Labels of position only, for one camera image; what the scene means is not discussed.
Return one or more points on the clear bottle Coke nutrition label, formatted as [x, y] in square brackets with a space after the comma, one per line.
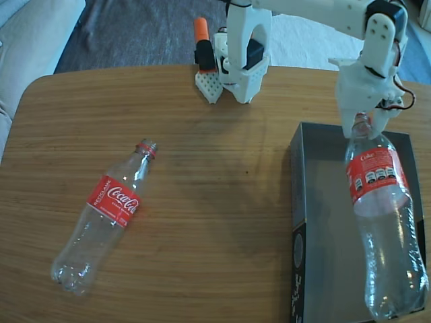
[377, 175]

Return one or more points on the clear bottle Coca-Cola script label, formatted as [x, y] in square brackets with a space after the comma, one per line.
[114, 202]

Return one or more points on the grey cardboard box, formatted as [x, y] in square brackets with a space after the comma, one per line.
[320, 202]

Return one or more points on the blue grey mat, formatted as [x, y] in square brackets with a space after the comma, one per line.
[419, 60]

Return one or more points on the pale beige furniture piece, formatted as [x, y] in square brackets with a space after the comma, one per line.
[425, 17]

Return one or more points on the orange and black clamp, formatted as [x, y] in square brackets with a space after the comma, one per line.
[201, 28]

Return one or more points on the dark grey rug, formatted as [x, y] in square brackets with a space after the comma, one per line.
[134, 33]

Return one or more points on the beige sofa cushion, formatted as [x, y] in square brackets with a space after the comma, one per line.
[27, 50]

